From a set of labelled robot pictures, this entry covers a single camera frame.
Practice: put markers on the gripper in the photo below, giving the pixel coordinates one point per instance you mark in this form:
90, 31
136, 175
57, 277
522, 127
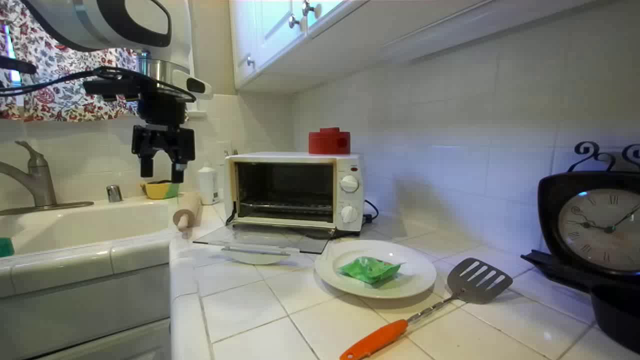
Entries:
165, 142

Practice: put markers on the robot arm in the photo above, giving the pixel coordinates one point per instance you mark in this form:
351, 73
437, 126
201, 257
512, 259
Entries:
75, 20

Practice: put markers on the glass oven door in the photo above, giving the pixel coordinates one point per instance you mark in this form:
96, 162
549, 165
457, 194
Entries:
270, 239

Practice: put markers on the white oven knob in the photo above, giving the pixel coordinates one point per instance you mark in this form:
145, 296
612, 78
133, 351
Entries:
349, 214
349, 184

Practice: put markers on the white toaster oven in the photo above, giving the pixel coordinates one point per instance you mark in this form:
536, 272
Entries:
350, 165

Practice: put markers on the yellow green bowl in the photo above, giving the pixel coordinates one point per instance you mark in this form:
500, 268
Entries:
160, 190

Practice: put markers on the wooden rolling pin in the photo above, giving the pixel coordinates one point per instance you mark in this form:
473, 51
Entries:
189, 207

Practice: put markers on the white plastic bottle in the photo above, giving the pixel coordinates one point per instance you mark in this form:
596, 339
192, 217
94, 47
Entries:
207, 186

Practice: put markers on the small chrome sink fitting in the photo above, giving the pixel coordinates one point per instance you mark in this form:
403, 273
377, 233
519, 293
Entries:
114, 193

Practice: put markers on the white sink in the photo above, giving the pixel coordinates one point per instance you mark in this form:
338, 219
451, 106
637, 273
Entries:
75, 225

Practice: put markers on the grey metal tap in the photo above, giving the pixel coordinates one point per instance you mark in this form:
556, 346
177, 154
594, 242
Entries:
40, 185

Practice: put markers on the metal cabinet knob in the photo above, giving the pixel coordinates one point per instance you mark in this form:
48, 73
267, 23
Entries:
310, 9
250, 61
295, 21

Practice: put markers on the floral curtain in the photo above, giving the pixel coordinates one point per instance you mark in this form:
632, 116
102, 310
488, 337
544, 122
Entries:
50, 85

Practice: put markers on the red round container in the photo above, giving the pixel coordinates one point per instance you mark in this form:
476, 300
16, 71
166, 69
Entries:
328, 142

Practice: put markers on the green sponge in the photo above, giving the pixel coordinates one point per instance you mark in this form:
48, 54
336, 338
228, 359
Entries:
5, 247

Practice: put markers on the green packet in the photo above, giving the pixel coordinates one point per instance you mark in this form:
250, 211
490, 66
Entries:
370, 270

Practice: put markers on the white round plate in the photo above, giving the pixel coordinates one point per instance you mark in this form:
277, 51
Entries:
415, 277

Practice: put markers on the black framed clock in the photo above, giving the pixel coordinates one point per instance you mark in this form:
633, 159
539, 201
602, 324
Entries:
600, 225

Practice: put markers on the black pan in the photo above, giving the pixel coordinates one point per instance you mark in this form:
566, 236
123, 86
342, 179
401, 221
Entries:
617, 305

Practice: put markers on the white wall cabinet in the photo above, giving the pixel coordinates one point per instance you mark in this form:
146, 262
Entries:
350, 35

